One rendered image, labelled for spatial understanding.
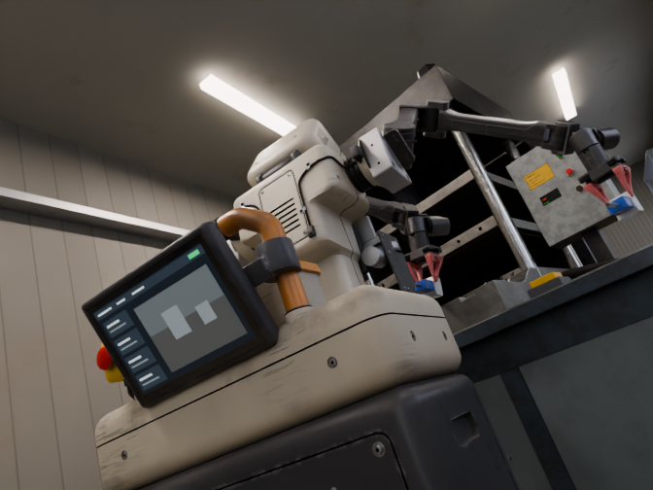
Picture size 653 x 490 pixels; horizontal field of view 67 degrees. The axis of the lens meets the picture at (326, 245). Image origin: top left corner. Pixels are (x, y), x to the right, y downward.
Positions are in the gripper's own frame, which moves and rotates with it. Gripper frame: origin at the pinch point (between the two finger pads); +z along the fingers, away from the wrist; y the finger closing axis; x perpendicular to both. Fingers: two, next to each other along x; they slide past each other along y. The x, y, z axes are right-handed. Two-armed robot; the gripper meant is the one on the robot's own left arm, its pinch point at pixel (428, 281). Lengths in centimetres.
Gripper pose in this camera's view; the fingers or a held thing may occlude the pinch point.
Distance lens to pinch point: 145.6
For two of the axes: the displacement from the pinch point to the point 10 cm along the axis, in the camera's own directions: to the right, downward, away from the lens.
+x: -7.1, -1.9, -6.8
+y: -7.0, 3.5, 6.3
